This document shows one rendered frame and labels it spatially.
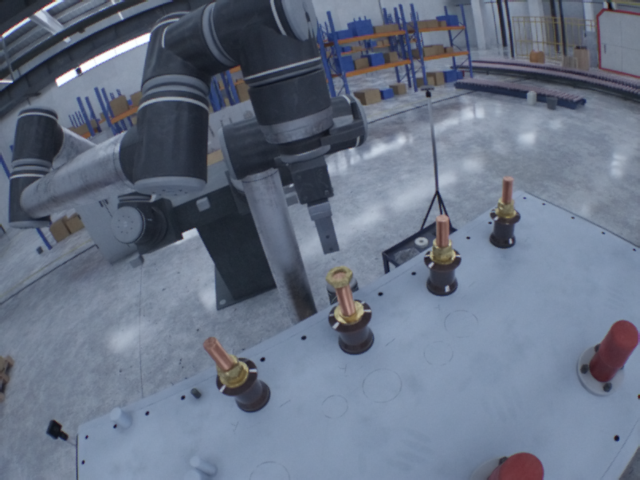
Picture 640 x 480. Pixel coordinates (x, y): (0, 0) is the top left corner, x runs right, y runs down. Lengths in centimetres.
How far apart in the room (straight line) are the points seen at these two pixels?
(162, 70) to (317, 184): 27
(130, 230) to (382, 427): 146
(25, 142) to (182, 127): 74
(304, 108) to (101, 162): 32
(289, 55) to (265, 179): 46
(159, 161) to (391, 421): 58
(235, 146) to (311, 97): 38
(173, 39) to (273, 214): 53
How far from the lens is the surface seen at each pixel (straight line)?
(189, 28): 46
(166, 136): 42
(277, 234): 85
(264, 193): 81
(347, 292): 61
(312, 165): 42
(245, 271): 298
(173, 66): 46
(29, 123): 110
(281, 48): 40
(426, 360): 70
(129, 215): 171
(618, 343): 66
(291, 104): 40
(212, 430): 75
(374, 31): 1020
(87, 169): 58
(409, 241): 180
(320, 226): 47
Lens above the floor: 196
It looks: 34 degrees down
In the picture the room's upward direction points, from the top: 16 degrees counter-clockwise
